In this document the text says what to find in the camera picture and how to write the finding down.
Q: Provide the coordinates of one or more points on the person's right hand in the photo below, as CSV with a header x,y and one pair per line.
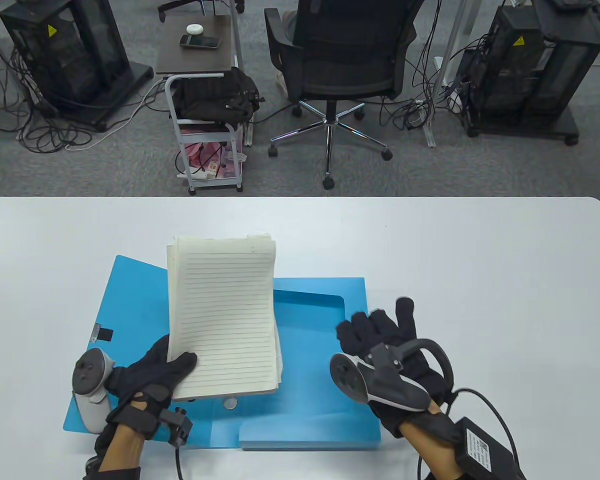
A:
x,y
380,330

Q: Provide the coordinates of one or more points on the person's left hand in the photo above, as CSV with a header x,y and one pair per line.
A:
x,y
145,372

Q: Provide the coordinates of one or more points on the blue file box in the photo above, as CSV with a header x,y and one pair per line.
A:
x,y
307,327

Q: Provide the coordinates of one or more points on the stack of lined papers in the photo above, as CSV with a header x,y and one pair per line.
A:
x,y
220,310

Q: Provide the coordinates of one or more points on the person's right forearm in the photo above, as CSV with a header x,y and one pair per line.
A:
x,y
430,445

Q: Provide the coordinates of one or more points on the person's left forearm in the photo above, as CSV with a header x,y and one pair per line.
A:
x,y
122,445

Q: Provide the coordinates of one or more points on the black adapter box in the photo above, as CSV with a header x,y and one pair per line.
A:
x,y
485,445

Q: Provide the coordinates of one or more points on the pink plastic bag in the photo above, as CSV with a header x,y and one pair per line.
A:
x,y
205,150

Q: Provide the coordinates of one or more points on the white rolling cart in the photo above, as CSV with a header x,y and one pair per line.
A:
x,y
207,134

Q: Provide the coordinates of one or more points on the black mesh office chair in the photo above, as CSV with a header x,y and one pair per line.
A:
x,y
345,50

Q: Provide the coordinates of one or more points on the black bag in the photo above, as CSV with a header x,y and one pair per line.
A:
x,y
215,97

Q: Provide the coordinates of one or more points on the black equipment cabinet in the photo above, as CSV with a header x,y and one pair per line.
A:
x,y
70,50
530,65

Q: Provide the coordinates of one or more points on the brown side table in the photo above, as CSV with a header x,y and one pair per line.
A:
x,y
195,60

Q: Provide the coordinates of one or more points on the black smartphone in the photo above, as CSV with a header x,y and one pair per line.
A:
x,y
200,42

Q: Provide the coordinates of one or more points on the white round puck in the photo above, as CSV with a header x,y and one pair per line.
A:
x,y
195,29

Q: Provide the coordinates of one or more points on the black chair base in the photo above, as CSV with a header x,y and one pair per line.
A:
x,y
180,5

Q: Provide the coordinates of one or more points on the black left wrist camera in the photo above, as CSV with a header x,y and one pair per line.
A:
x,y
180,430

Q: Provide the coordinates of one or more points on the aluminium frame post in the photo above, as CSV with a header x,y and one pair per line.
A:
x,y
429,132

